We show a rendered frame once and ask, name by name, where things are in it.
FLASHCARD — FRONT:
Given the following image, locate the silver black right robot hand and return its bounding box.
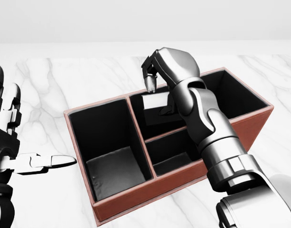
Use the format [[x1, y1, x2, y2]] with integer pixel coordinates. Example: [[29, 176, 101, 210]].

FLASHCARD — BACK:
[[141, 47, 201, 116]]

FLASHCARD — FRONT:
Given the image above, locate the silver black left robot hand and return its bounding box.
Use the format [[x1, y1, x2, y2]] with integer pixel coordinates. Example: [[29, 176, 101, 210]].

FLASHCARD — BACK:
[[0, 63, 78, 187]]

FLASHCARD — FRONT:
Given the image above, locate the red-brown desk caddy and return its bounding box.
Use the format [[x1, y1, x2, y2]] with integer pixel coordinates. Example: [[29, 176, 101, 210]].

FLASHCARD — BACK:
[[63, 67, 275, 227]]

